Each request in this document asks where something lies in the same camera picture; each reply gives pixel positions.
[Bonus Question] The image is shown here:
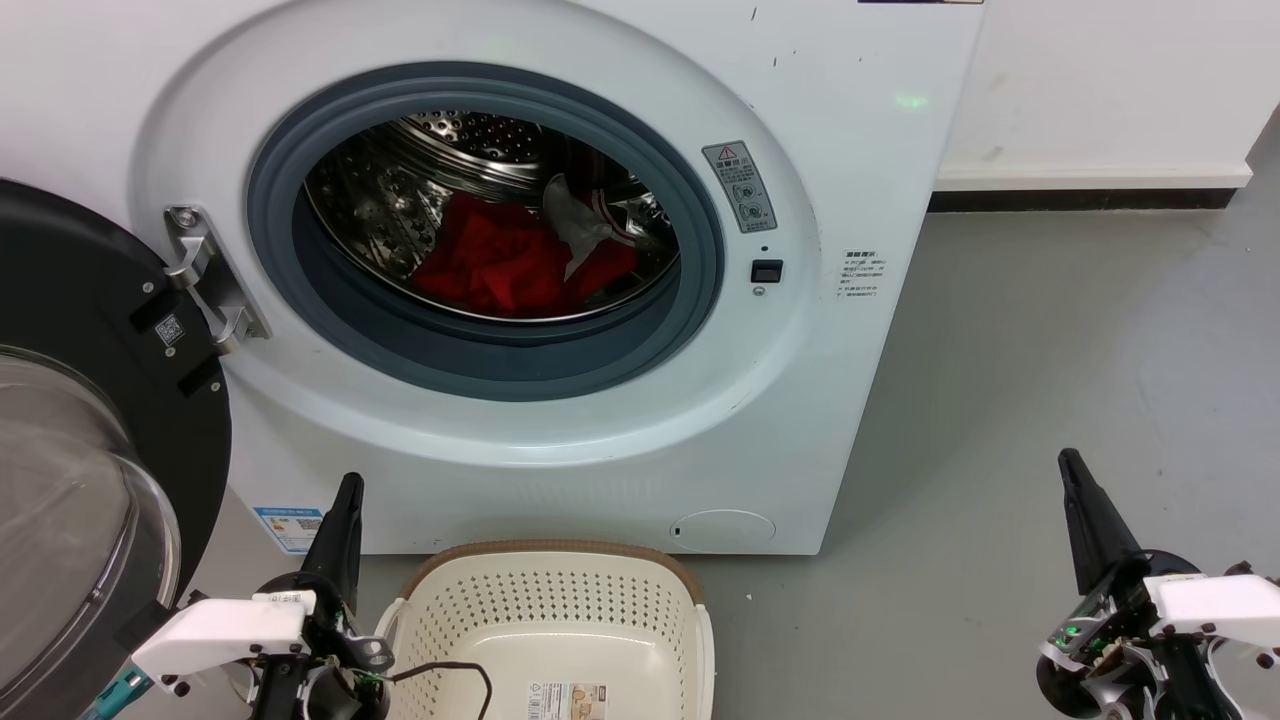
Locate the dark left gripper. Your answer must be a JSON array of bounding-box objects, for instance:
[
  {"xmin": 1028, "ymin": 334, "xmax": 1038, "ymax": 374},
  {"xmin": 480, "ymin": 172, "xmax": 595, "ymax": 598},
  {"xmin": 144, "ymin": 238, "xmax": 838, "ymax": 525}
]
[{"xmin": 250, "ymin": 474, "xmax": 393, "ymax": 720}]

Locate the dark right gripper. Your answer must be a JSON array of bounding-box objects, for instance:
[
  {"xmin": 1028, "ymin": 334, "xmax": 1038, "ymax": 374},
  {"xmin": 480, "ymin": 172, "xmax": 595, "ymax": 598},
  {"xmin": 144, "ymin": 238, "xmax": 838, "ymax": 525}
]
[{"xmin": 1036, "ymin": 449, "xmax": 1226, "ymax": 720}]

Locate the red garment with white stripes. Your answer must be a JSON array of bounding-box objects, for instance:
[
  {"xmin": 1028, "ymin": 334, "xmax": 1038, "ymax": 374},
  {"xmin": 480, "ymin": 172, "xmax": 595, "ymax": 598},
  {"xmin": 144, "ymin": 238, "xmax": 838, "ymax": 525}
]
[{"xmin": 410, "ymin": 175, "xmax": 641, "ymax": 319}]

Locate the cream plastic laundry basket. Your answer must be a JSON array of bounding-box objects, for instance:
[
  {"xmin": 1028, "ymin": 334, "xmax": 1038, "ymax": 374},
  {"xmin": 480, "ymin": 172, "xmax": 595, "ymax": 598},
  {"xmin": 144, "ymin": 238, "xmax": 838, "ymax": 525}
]
[{"xmin": 375, "ymin": 540, "xmax": 716, "ymax": 720}]

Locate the stainless steel washing machine drum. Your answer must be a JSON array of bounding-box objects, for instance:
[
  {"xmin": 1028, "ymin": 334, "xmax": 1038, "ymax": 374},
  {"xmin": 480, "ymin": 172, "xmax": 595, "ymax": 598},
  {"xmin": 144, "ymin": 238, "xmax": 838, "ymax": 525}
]
[{"xmin": 303, "ymin": 110, "xmax": 683, "ymax": 323}]

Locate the black washer door with glass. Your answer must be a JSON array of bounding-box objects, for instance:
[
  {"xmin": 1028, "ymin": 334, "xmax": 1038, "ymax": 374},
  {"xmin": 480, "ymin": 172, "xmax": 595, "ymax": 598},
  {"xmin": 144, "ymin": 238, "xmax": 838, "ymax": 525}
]
[{"xmin": 0, "ymin": 178, "xmax": 233, "ymax": 720}]

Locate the blue energy label sticker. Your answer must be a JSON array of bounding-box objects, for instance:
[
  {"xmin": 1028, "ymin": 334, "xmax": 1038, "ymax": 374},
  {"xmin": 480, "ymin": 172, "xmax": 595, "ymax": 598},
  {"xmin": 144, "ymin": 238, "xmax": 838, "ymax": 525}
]
[{"xmin": 252, "ymin": 505, "xmax": 326, "ymax": 556}]

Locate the grey rubber door gasket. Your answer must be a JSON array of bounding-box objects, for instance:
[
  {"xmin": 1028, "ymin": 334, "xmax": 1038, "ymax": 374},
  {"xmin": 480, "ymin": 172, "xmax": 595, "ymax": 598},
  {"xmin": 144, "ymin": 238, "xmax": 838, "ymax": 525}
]
[{"xmin": 247, "ymin": 62, "xmax": 726, "ymax": 403}]

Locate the paper label with barcode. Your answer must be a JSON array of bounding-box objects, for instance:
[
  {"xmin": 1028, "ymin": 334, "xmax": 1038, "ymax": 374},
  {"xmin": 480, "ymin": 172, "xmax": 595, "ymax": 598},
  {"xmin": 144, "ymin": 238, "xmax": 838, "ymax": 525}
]
[{"xmin": 527, "ymin": 681, "xmax": 609, "ymax": 720}]

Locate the white front-load washing machine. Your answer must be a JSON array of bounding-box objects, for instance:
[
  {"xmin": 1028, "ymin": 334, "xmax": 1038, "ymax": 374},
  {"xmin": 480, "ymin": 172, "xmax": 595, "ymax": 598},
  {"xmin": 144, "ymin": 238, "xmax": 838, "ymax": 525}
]
[{"xmin": 0, "ymin": 0, "xmax": 986, "ymax": 557}]

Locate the silver metal door hinge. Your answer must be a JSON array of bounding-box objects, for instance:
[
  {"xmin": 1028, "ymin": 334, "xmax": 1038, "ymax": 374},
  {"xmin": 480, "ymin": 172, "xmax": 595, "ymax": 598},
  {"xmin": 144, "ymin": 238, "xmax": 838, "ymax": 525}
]
[{"xmin": 163, "ymin": 205, "xmax": 271, "ymax": 356}]

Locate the black baseboard strip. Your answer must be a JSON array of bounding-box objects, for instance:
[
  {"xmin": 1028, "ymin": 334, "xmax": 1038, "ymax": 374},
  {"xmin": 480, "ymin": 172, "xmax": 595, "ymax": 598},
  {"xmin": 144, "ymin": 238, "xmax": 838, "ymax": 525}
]
[{"xmin": 928, "ymin": 188, "xmax": 1241, "ymax": 213}]

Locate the small printed text sticker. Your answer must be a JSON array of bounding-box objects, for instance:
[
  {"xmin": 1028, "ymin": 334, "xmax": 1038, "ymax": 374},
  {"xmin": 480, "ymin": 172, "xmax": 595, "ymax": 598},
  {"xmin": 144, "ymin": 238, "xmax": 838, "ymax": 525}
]
[{"xmin": 838, "ymin": 250, "xmax": 885, "ymax": 301}]

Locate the round white filter cover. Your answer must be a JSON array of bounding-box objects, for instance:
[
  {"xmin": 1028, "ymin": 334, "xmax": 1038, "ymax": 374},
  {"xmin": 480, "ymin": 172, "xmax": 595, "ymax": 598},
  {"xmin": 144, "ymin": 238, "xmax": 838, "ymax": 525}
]
[{"xmin": 670, "ymin": 509, "xmax": 777, "ymax": 553}]

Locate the grey warning sticker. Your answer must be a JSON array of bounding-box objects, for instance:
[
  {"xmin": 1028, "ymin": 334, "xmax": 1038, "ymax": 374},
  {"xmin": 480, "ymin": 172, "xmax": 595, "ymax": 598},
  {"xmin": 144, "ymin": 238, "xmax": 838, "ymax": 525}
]
[{"xmin": 701, "ymin": 140, "xmax": 778, "ymax": 235}]

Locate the teal cable connector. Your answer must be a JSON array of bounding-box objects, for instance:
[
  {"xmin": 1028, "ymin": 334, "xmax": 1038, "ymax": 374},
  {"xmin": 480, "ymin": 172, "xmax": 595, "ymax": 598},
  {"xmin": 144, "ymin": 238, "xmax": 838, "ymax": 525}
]
[{"xmin": 85, "ymin": 668, "xmax": 153, "ymax": 720}]

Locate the white wall ledge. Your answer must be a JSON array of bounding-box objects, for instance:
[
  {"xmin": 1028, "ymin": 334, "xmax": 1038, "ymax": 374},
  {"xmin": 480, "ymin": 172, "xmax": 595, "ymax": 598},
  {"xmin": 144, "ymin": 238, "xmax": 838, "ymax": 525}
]
[{"xmin": 935, "ymin": 164, "xmax": 1253, "ymax": 192}]

